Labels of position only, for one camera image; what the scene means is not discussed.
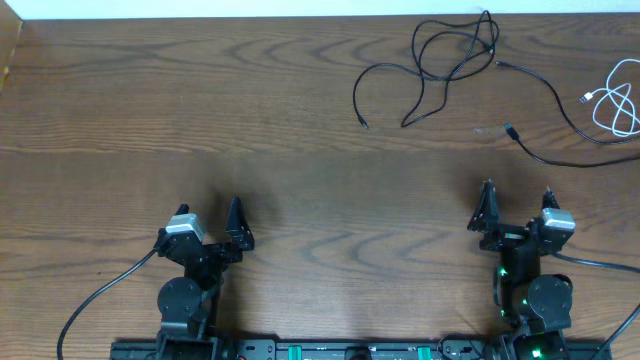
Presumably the black usb cable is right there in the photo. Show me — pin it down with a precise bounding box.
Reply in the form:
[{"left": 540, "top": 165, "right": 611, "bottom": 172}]
[
  {"left": 494, "top": 60, "right": 640, "bottom": 169},
  {"left": 352, "top": 9, "right": 501, "bottom": 130}
]

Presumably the white usb cable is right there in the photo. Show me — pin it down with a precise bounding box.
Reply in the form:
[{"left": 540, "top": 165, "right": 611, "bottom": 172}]
[{"left": 579, "top": 57, "right": 640, "bottom": 138}]

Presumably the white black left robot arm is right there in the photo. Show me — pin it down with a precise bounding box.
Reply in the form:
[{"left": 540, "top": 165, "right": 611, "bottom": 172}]
[{"left": 154, "top": 197, "right": 255, "bottom": 360}]

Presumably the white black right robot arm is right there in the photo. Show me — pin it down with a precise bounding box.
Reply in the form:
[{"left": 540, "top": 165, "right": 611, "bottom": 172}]
[{"left": 467, "top": 180, "right": 576, "bottom": 359}]

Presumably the wooden side panel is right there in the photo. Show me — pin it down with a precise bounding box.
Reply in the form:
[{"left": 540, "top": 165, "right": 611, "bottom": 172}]
[{"left": 0, "top": 0, "right": 23, "bottom": 89}]

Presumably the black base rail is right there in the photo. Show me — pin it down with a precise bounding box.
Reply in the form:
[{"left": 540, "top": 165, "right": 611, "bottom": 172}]
[{"left": 109, "top": 337, "right": 614, "bottom": 360}]

